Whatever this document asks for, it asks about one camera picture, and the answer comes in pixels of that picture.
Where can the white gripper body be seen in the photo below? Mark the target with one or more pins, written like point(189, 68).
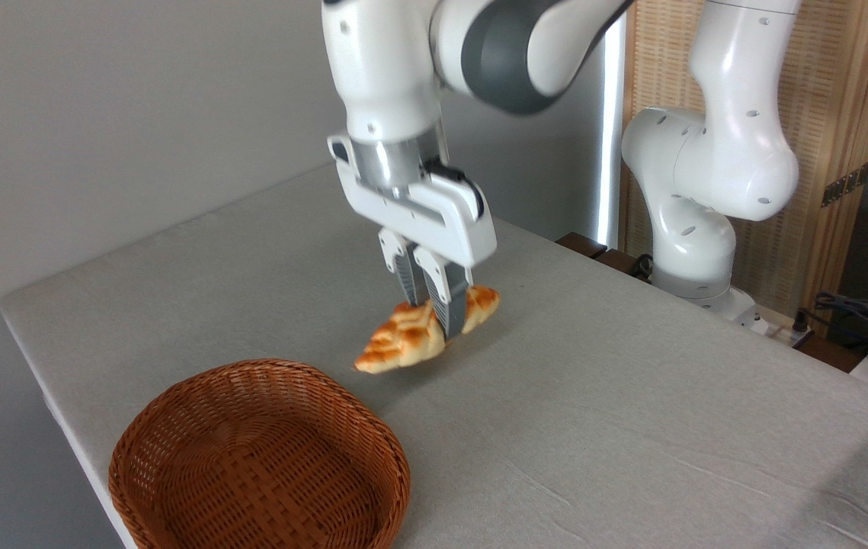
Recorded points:
point(445, 225)

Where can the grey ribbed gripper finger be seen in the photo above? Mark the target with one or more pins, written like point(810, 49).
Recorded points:
point(450, 305)
point(405, 271)

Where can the braided golden bread loaf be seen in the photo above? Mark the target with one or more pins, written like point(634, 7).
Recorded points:
point(399, 343)

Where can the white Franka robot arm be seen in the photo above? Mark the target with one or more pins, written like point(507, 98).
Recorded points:
point(723, 152)

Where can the brown woven wicker basket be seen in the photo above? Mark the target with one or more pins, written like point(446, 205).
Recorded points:
point(258, 457)

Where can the dark wooden block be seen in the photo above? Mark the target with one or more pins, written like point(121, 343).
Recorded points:
point(620, 261)
point(581, 244)

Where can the white vertical light strip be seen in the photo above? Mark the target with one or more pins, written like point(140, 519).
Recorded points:
point(610, 152)

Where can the grey tablecloth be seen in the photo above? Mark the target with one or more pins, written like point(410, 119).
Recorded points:
point(616, 427)

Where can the white power strip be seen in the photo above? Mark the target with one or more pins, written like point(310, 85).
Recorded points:
point(780, 329)

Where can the metal screen hinge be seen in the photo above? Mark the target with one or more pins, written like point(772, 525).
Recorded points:
point(845, 184)

